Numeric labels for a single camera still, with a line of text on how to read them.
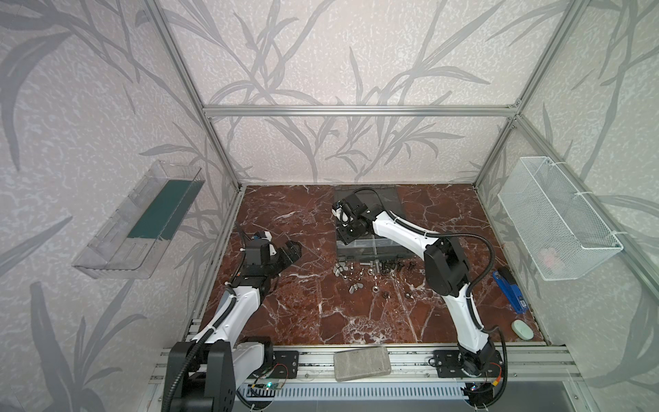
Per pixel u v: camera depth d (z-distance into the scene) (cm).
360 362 71
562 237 63
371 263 94
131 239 64
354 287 89
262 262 66
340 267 93
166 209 66
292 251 79
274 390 71
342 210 80
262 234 80
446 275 56
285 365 73
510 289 85
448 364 73
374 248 95
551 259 73
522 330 78
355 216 75
